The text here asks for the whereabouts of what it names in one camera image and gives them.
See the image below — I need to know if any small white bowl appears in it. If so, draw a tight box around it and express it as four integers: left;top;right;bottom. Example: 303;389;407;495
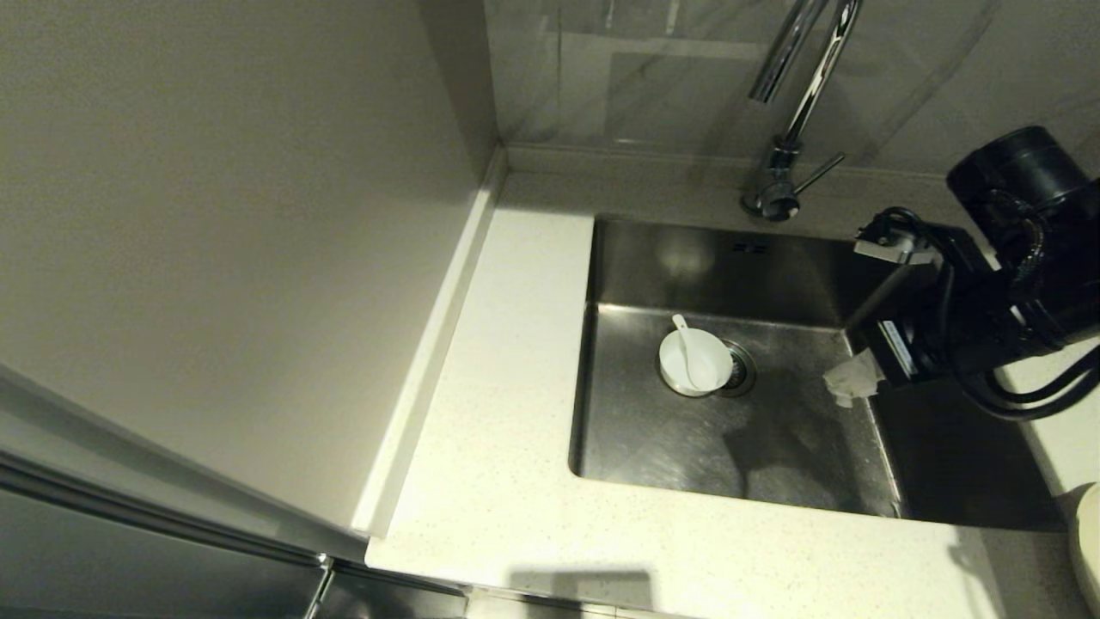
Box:
657;327;736;399

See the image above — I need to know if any white ceramic spoon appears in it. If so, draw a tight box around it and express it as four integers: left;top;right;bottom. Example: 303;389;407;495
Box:
671;313;706;390

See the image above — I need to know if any chrome gooseneck faucet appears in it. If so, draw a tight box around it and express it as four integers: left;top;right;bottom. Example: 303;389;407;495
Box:
741;0;864;223

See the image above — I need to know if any white round plate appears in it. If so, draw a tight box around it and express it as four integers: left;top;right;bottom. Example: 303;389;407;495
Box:
1069;481;1100;616

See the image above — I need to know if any stainless steel sink basin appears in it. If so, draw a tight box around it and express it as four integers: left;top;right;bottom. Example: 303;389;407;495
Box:
567;215;1066;532

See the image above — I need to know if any round metal drain strainer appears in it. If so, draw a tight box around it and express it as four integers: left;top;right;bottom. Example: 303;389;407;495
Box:
722;340;758;397

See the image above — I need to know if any grey base cabinet front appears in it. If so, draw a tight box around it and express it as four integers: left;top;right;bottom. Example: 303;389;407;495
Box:
320;561;470;619

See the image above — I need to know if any tall grey metal appliance front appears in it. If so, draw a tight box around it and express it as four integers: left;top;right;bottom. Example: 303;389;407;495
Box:
0;366;372;619

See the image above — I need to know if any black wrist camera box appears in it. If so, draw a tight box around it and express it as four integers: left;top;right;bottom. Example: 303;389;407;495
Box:
853;206;939;267

